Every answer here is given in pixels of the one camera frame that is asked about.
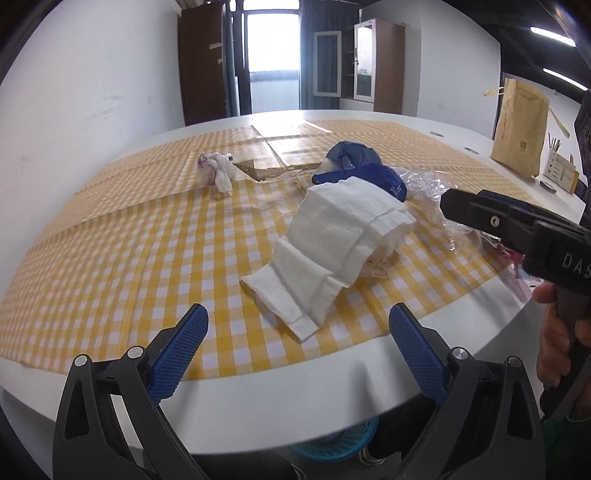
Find small cardboard pen box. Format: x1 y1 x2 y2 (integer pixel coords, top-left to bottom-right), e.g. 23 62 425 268
543 134 579 195

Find person's right hand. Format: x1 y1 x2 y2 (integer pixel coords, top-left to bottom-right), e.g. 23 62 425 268
533 282 590 387

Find green jacket fleece sleeve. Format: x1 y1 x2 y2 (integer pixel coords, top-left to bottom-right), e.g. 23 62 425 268
542 416 591 480

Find colourful snack wrapper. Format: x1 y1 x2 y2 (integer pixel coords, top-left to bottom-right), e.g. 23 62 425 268
480 233 542 302

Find white paper towel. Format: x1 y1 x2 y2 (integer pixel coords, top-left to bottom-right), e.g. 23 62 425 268
242 177 416 342

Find blue plastic bag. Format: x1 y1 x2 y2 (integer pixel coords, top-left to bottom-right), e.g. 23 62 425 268
311 141 408 202

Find brown paper bag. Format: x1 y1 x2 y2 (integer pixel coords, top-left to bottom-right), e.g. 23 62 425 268
483 78 570 179

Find brown cabinet glass doors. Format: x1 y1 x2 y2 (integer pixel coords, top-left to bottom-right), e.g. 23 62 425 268
311 18 406 114

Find knotted white plastic bag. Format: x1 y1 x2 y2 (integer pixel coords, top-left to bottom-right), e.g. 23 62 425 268
197 152 238 198

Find clear plastic wrap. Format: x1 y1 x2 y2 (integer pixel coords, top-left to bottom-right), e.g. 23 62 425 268
383 166 486 260

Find blue mesh trash basket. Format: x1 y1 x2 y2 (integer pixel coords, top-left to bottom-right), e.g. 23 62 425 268
290 417 379 463

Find yellow checkered tablecloth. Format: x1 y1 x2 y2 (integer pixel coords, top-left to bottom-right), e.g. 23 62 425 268
1 119 528 379

